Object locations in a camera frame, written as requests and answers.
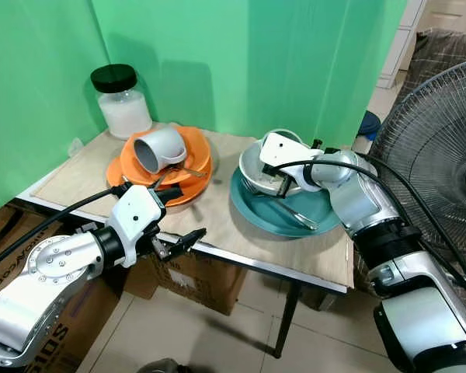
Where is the grey metal bowl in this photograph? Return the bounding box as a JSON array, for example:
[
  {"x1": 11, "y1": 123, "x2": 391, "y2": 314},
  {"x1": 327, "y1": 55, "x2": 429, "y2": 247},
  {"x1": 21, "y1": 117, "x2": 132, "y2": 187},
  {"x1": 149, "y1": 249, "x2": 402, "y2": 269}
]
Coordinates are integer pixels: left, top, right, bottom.
[{"x1": 238, "y1": 129, "x2": 313, "y2": 196}]

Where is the metal spoon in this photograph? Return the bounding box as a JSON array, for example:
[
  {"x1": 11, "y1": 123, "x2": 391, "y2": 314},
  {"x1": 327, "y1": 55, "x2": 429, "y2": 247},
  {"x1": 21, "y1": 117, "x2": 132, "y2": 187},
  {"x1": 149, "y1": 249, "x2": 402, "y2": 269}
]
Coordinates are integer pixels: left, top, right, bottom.
[{"x1": 264, "y1": 194, "x2": 322, "y2": 232}]

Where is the teal plate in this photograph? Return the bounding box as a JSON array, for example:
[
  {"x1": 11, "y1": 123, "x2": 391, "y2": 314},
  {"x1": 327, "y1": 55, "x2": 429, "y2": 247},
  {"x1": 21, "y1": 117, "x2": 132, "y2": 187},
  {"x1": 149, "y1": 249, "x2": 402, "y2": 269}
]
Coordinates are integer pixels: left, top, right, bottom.
[{"x1": 229, "y1": 166, "x2": 344, "y2": 239}]

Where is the plain cardboard box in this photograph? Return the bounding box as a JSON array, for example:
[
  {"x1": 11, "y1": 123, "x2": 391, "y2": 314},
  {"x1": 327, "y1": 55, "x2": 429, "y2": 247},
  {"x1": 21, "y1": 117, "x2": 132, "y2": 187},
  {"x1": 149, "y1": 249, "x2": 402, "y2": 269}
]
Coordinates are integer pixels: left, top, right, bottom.
[{"x1": 140, "y1": 247, "x2": 251, "y2": 316}]

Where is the metal fork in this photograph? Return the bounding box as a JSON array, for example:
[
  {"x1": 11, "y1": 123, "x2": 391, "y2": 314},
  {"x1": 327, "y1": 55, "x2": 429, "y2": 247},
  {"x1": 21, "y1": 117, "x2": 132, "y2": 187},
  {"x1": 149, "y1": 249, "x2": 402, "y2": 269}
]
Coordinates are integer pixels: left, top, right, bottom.
[{"x1": 163, "y1": 162, "x2": 207, "y2": 179}]

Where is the small orange plate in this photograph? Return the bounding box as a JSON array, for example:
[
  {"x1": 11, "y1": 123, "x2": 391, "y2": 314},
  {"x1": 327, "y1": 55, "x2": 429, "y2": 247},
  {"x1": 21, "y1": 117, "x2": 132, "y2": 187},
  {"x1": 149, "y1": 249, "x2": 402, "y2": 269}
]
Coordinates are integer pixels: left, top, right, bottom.
[{"x1": 120, "y1": 124, "x2": 213, "y2": 188}]

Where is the large orange plate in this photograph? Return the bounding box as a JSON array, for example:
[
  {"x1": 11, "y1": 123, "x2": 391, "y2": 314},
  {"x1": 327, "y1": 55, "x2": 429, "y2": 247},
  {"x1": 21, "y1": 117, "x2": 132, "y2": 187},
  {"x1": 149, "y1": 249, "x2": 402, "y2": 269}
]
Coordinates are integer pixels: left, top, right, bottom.
[{"x1": 106, "y1": 126, "x2": 214, "y2": 207}]

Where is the grey mug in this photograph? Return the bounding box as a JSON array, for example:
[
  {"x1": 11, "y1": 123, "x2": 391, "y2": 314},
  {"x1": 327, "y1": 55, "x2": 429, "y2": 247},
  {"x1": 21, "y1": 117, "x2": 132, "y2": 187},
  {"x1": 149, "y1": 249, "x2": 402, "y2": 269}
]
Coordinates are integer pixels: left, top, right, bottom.
[{"x1": 134, "y1": 126, "x2": 189, "y2": 173}]

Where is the blue shoe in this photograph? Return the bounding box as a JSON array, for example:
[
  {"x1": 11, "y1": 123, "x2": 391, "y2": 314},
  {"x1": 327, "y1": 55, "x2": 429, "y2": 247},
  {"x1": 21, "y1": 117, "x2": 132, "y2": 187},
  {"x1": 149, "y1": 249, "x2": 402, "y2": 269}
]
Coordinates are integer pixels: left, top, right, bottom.
[{"x1": 359, "y1": 111, "x2": 384, "y2": 143}]

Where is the beige table mat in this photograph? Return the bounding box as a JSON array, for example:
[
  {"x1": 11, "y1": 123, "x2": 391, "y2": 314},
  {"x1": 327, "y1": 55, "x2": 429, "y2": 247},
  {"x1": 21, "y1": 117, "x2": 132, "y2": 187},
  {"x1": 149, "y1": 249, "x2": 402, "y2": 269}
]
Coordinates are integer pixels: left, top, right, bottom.
[{"x1": 35, "y1": 124, "x2": 356, "y2": 291}]

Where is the green backdrop panel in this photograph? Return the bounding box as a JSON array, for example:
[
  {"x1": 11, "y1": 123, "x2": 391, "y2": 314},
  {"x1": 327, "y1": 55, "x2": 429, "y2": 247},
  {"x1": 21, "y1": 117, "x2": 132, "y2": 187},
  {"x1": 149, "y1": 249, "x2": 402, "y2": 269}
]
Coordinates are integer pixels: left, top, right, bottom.
[
  {"x1": 89, "y1": 0, "x2": 409, "y2": 150},
  {"x1": 0, "y1": 0, "x2": 103, "y2": 220}
]

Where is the metal-framed table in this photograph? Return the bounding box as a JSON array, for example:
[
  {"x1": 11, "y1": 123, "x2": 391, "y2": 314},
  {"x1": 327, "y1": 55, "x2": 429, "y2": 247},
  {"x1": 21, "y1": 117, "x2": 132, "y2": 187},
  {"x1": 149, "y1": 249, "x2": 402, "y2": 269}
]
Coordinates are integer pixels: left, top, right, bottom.
[{"x1": 23, "y1": 124, "x2": 352, "y2": 360}]

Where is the black-lidded jar of white powder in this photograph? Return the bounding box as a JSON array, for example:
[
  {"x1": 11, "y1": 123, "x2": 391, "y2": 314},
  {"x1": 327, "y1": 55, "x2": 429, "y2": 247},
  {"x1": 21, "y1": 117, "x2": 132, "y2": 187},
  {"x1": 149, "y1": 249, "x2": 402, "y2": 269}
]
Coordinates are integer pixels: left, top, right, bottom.
[{"x1": 92, "y1": 64, "x2": 154, "y2": 141}]

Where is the black electric fan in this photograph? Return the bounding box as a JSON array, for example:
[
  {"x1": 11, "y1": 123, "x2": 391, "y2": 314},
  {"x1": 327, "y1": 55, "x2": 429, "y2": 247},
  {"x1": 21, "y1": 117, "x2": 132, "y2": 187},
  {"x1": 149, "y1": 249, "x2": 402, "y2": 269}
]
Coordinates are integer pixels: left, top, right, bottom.
[{"x1": 369, "y1": 56, "x2": 466, "y2": 261}]

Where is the white cabinet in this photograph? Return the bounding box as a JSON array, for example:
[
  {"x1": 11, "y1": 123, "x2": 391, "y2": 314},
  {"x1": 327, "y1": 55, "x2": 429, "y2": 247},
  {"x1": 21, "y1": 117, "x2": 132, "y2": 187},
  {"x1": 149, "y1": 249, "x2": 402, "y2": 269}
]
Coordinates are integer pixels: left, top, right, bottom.
[{"x1": 381, "y1": 0, "x2": 429, "y2": 88}]

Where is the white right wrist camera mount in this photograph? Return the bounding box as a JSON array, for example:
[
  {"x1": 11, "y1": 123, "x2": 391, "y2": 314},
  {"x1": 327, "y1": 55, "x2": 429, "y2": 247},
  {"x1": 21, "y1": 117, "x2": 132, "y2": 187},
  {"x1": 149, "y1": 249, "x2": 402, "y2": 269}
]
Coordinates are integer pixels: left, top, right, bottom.
[{"x1": 260, "y1": 132, "x2": 318, "y2": 173}]

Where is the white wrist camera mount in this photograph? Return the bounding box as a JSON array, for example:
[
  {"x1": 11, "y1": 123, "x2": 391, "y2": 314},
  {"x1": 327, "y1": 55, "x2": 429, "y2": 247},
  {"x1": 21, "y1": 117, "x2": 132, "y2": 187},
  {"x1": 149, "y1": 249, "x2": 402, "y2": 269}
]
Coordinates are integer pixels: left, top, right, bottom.
[
  {"x1": 260, "y1": 132, "x2": 318, "y2": 173},
  {"x1": 106, "y1": 183, "x2": 169, "y2": 270}
]

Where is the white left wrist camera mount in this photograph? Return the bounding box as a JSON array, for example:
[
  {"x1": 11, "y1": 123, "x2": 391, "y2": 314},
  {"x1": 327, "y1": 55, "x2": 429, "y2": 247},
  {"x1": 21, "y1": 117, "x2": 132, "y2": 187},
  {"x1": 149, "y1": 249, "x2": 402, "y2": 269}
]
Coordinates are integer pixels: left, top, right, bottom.
[{"x1": 106, "y1": 183, "x2": 169, "y2": 270}]

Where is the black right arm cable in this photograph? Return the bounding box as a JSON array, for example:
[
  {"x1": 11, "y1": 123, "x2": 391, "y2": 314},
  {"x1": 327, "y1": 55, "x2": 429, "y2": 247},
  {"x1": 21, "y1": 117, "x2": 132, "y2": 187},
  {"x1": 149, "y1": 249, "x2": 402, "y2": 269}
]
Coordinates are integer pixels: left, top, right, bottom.
[{"x1": 260, "y1": 159, "x2": 466, "y2": 290}]

